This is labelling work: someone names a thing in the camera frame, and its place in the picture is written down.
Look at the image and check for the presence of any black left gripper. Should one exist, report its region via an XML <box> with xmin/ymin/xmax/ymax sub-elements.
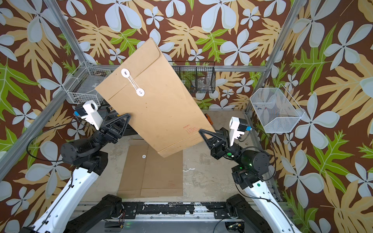
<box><xmin>87</xmin><ymin>111</ymin><xmax>127</xmax><ymax>156</ymax></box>

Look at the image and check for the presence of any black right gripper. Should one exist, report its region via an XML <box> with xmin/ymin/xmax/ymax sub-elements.
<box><xmin>204</xmin><ymin>133</ymin><xmax>250</xmax><ymax>170</ymax></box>

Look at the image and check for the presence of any kraft file bag with string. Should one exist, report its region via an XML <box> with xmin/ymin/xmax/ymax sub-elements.
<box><xmin>117</xmin><ymin>139</ymin><xmax>149</xmax><ymax>199</ymax></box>

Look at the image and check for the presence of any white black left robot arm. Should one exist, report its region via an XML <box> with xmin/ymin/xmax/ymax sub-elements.
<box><xmin>20</xmin><ymin>113</ymin><xmax>131</xmax><ymax>233</ymax></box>

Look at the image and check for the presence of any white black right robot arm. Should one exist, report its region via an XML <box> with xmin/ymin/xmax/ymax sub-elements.
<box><xmin>199</xmin><ymin>128</ymin><xmax>300</xmax><ymax>233</ymax></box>

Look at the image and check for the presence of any black plastic toolbox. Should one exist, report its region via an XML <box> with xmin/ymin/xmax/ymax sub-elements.
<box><xmin>98</xmin><ymin>100</ymin><xmax>138</xmax><ymax>136</ymax></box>

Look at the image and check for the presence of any orange handled screwdriver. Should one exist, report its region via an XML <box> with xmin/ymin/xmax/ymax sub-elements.
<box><xmin>205</xmin><ymin>114</ymin><xmax>212</xmax><ymax>123</ymax></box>

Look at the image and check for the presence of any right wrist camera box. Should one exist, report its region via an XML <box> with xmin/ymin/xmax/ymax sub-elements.
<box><xmin>229</xmin><ymin>116</ymin><xmax>252</xmax><ymax>147</ymax></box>

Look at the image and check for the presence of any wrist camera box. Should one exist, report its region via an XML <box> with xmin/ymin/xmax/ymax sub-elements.
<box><xmin>74</xmin><ymin>100</ymin><xmax>104</xmax><ymax>130</ymax></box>
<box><xmin>229</xmin><ymin>116</ymin><xmax>252</xmax><ymax>147</ymax></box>

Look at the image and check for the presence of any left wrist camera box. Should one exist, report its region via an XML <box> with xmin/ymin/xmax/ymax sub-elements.
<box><xmin>74</xmin><ymin>100</ymin><xmax>104</xmax><ymax>130</ymax></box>

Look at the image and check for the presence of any white wire basket left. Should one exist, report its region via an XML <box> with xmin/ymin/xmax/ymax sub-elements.
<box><xmin>63</xmin><ymin>62</ymin><xmax>111</xmax><ymax>106</ymax></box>

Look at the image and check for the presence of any white wire basket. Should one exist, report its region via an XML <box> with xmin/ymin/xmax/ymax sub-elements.
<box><xmin>63</xmin><ymin>62</ymin><xmax>111</xmax><ymax>106</ymax></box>
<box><xmin>250</xmin><ymin>85</ymin><xmax>305</xmax><ymax>134</ymax></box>

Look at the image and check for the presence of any black wire basket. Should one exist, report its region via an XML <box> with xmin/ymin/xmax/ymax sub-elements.
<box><xmin>169</xmin><ymin>61</ymin><xmax>216</xmax><ymax>94</ymax></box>

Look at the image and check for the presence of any white wire basket right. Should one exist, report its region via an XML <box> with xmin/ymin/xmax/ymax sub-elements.
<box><xmin>250</xmin><ymin>85</ymin><xmax>305</xmax><ymax>134</ymax></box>

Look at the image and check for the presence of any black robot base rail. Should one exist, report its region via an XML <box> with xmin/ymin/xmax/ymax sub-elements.
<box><xmin>64</xmin><ymin>194</ymin><xmax>272</xmax><ymax>233</ymax></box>

